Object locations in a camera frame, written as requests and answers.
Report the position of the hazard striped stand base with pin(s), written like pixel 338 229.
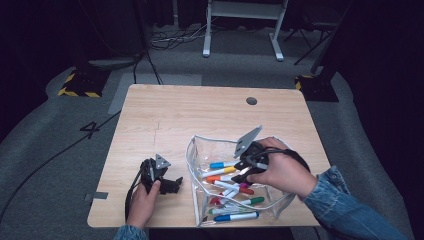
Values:
pixel 83 83
pixel 316 90

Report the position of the grey stand base plate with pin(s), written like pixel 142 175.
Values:
pixel 110 64

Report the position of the magenta marker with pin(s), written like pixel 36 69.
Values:
pixel 244 185

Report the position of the person's right hand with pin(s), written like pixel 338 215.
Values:
pixel 286 170

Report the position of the clear plastic pouch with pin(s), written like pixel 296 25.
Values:
pixel 206 153

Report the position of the black tripod stand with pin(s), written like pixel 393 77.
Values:
pixel 313 49

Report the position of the dark red marker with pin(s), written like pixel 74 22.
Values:
pixel 215 201

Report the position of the orange marker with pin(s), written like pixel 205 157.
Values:
pixel 213 179

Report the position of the white metal desk frame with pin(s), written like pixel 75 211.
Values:
pixel 245 10

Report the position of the grey tape strip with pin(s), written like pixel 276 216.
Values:
pixel 96 196

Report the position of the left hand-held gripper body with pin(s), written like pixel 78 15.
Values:
pixel 153 172

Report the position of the dark blue marker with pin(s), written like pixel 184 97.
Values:
pixel 221 218

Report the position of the light green marker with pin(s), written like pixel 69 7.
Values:
pixel 213 211

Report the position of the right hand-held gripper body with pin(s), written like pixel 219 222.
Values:
pixel 246 141

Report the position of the dark round table grommet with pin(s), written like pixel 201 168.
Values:
pixel 251 101

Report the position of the person's left hand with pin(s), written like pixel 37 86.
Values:
pixel 141 208

